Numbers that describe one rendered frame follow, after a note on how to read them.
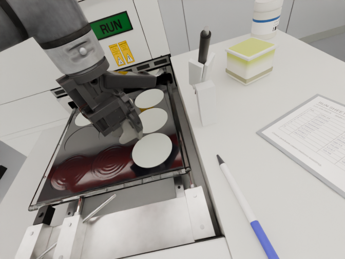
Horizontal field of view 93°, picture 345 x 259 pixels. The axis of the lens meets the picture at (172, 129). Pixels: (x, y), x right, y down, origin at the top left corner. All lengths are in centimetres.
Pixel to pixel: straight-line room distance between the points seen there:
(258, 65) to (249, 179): 24
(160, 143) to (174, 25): 183
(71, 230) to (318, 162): 42
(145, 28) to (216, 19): 171
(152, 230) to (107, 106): 24
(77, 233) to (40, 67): 52
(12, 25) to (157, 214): 34
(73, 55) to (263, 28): 50
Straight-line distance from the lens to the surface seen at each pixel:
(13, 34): 27
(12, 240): 64
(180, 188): 39
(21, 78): 77
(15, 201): 71
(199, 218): 31
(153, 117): 48
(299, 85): 43
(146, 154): 40
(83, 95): 32
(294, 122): 34
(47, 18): 28
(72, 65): 29
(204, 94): 28
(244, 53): 40
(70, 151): 55
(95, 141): 51
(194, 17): 216
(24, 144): 102
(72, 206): 50
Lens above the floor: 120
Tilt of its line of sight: 46 degrees down
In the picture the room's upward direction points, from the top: 19 degrees counter-clockwise
